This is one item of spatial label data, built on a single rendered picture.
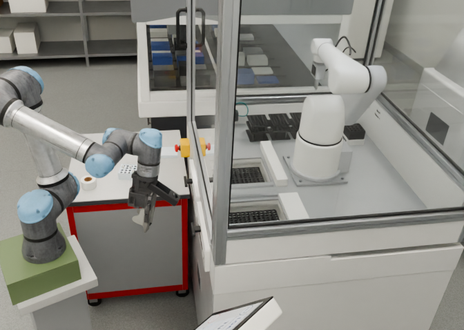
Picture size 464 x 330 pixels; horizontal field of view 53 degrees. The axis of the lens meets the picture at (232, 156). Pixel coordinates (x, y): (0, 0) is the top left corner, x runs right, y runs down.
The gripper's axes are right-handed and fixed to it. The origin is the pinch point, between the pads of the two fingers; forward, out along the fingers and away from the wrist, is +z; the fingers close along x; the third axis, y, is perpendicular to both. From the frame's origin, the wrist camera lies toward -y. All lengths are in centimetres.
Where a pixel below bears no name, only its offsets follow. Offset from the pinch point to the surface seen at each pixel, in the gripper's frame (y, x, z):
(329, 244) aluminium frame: -63, -3, -4
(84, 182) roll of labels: 44, -51, 13
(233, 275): -32.0, 4.6, 10.1
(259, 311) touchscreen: -40, 50, -12
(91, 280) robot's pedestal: 19.5, 0.8, 26.6
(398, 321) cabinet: -103, -23, 37
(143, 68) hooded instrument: 36, -110, -32
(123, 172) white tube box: 29, -62, 10
